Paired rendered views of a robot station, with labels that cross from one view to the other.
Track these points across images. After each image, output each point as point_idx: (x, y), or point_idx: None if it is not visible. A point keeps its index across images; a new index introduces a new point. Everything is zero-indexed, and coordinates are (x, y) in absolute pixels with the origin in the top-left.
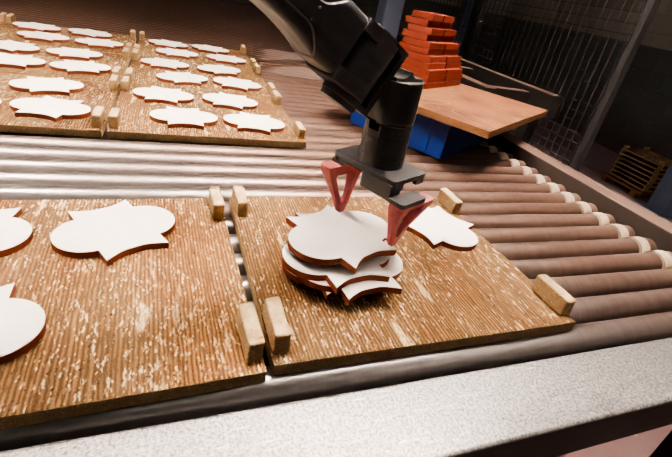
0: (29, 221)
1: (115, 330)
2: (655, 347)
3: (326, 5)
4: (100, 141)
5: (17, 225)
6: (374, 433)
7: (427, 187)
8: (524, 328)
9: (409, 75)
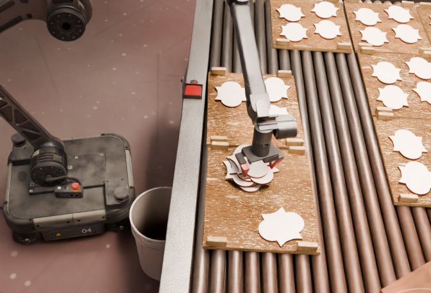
0: (282, 101)
1: (228, 118)
2: (185, 284)
3: (245, 83)
4: (367, 117)
5: (276, 98)
6: (185, 165)
7: (349, 266)
8: (204, 221)
9: (258, 124)
